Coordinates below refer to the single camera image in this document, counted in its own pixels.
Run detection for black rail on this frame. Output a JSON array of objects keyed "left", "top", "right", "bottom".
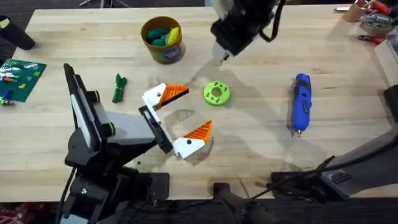
[{"left": 0, "top": 198, "right": 398, "bottom": 224}]

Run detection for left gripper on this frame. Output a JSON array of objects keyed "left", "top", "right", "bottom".
[{"left": 85, "top": 82, "right": 214, "bottom": 160}]

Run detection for brown tub with toys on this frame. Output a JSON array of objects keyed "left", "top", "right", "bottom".
[{"left": 141, "top": 16, "right": 187, "bottom": 65}]

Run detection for green board with blocks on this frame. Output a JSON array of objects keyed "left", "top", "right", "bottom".
[{"left": 0, "top": 58, "right": 48, "bottom": 106}]

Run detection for green disc with holes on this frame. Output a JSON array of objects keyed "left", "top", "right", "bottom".
[{"left": 203, "top": 80, "right": 231, "bottom": 107}]

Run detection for brown cup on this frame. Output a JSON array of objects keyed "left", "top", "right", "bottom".
[{"left": 341, "top": 0, "right": 368, "bottom": 24}]

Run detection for grey stand legs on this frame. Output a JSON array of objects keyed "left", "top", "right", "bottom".
[{"left": 78, "top": 0, "right": 131, "bottom": 9}]

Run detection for green toy vegetable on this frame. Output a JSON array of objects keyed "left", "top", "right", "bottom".
[{"left": 111, "top": 73, "right": 128, "bottom": 104}]

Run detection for black cable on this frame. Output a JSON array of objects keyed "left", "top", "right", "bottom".
[
  {"left": 259, "top": 0, "right": 286, "bottom": 44},
  {"left": 250, "top": 155, "right": 336, "bottom": 200},
  {"left": 55, "top": 167, "right": 78, "bottom": 224}
]

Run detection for heap of tools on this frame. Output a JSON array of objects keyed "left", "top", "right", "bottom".
[{"left": 356, "top": 0, "right": 398, "bottom": 47}]

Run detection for black upright wrist plate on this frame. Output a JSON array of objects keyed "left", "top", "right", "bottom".
[{"left": 63, "top": 63, "right": 104, "bottom": 151}]

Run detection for black mount pole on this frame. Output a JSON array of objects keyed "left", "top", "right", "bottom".
[{"left": 212, "top": 182, "right": 280, "bottom": 224}]

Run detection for black cylinder with yellow tape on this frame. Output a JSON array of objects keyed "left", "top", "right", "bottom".
[{"left": 0, "top": 15, "right": 37, "bottom": 52}]

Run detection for white box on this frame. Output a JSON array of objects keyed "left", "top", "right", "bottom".
[{"left": 374, "top": 34, "right": 398, "bottom": 88}]

